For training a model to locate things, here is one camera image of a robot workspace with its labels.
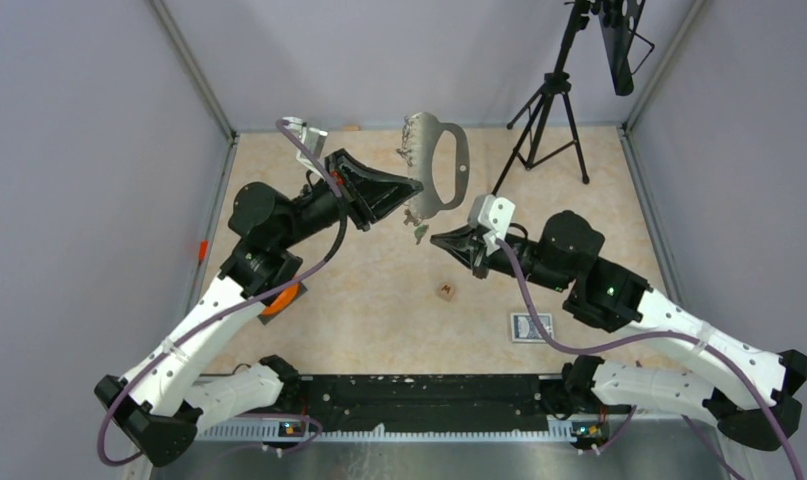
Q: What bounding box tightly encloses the orange plate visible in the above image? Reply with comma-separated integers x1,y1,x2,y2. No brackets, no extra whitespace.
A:
259,284,300,319

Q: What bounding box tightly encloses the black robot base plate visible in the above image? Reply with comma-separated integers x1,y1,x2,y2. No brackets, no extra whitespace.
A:
237,354,633,435

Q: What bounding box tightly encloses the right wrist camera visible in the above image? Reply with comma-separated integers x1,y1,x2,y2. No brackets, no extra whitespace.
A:
467,194,516,256

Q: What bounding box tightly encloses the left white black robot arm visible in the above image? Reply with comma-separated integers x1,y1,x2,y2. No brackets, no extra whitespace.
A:
94,149,423,466

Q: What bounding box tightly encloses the wooden letter cube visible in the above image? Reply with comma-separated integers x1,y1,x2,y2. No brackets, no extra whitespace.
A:
437,283,457,302

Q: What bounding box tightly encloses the white slotted cable duct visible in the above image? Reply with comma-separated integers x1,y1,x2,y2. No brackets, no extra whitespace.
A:
196,419,577,444

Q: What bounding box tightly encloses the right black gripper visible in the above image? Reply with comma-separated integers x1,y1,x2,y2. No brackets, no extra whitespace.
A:
431,222,570,293

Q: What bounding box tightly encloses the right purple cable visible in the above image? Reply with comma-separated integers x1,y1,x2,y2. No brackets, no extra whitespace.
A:
495,238,805,480

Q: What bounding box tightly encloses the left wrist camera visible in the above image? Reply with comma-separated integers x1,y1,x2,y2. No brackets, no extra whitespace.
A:
278,117,328,176

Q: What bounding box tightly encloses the black tripod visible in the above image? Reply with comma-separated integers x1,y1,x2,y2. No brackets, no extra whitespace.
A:
487,0,657,205

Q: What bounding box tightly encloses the orange red wall clip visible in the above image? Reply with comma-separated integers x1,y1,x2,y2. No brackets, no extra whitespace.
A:
197,240,209,262

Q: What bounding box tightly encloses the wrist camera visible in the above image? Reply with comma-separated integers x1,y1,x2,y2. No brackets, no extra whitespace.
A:
467,194,516,256
278,117,328,176

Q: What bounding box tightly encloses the metal key holder plate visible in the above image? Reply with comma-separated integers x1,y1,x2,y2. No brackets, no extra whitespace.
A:
397,112,470,226

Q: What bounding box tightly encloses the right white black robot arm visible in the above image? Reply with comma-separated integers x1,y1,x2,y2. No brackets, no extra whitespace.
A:
430,210,807,451

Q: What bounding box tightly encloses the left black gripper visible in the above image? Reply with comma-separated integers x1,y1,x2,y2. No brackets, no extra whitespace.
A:
276,147,424,248

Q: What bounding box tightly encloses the green key tag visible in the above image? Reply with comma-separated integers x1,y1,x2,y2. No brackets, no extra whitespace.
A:
413,224,429,245

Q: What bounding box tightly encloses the blue playing card deck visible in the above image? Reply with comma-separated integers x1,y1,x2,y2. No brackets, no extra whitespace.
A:
509,313,554,343

